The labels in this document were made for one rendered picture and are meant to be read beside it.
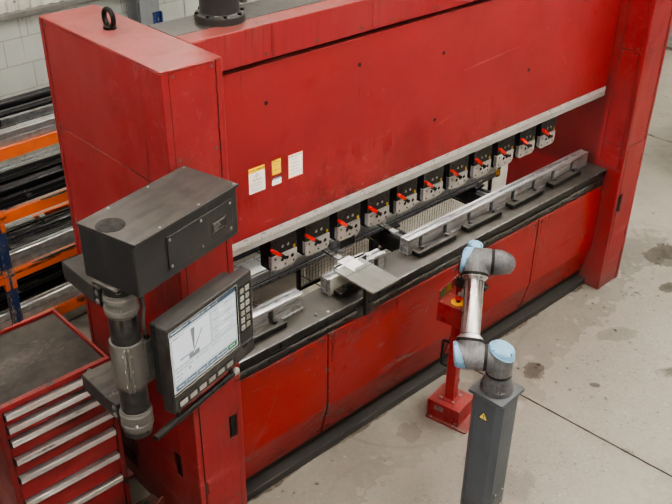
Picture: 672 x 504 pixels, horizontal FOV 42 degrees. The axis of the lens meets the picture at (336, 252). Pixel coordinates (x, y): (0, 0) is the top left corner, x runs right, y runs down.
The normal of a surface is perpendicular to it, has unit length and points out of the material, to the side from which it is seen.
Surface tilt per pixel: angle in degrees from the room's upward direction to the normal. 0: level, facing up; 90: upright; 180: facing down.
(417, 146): 90
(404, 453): 0
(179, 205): 1
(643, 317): 0
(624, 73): 90
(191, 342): 90
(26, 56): 90
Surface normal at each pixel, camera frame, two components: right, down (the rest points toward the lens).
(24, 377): 0.01, -0.85
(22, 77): 0.73, 0.36
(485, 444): -0.69, 0.37
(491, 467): 0.03, 0.52
